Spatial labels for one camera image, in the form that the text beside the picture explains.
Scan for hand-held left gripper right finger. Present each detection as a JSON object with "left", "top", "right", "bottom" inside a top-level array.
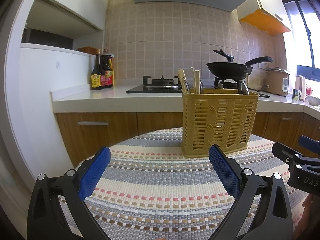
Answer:
[{"left": 209, "top": 144, "right": 293, "bottom": 240}]

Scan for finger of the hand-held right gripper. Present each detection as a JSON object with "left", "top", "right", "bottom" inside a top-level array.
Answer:
[
  {"left": 299, "top": 135, "right": 320, "bottom": 153},
  {"left": 272, "top": 142, "right": 320, "bottom": 167}
]

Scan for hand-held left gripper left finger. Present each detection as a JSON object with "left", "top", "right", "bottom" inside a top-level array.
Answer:
[{"left": 26, "top": 145, "right": 111, "bottom": 240}]

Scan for yellow plastic utensil basket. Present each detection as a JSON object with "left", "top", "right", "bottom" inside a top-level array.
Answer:
[{"left": 181, "top": 88, "right": 260, "bottom": 158}]

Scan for person's right hand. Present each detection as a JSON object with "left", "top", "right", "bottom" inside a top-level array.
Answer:
[{"left": 296, "top": 194, "right": 315, "bottom": 240}]

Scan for wooden base cabinets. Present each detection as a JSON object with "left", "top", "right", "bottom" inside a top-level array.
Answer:
[{"left": 55, "top": 111, "right": 320, "bottom": 168}]

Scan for white electric kettle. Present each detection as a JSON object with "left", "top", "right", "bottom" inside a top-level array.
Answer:
[{"left": 295, "top": 75, "right": 308, "bottom": 102}]

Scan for striped woven table mat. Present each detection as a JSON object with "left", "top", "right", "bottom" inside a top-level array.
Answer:
[{"left": 54, "top": 127, "right": 308, "bottom": 240}]

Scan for beige rice cooker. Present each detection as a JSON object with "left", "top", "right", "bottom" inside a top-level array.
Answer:
[{"left": 265, "top": 66, "right": 290, "bottom": 97}]

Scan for white kitchen countertop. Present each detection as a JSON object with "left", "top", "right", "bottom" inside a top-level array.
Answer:
[{"left": 49, "top": 84, "right": 320, "bottom": 114}]

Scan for dark soy sauce bottle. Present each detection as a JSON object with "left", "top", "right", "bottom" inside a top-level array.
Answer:
[{"left": 90, "top": 49, "right": 106, "bottom": 90}]

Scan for black wok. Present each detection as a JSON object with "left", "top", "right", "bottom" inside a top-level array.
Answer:
[{"left": 206, "top": 56, "right": 273, "bottom": 80}]

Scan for red label sauce bottle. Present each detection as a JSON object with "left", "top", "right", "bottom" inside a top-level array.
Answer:
[{"left": 101, "top": 49, "right": 115, "bottom": 88}]

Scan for black gas stove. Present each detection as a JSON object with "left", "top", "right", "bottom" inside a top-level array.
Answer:
[{"left": 126, "top": 75, "right": 271, "bottom": 98}]

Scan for dark framed window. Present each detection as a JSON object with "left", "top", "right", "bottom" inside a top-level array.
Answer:
[{"left": 282, "top": 0, "right": 320, "bottom": 82}]

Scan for orange woven basket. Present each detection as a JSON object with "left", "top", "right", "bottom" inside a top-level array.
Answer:
[{"left": 76, "top": 46, "right": 100, "bottom": 54}]

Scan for black wok lid handle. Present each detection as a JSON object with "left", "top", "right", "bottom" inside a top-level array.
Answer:
[{"left": 213, "top": 49, "right": 235, "bottom": 63}]

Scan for orange wall cabinet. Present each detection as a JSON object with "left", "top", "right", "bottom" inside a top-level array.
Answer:
[{"left": 236, "top": 0, "right": 293, "bottom": 35}]

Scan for white wall cabinet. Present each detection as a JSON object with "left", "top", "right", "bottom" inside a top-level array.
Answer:
[{"left": 25, "top": 0, "right": 105, "bottom": 33}]

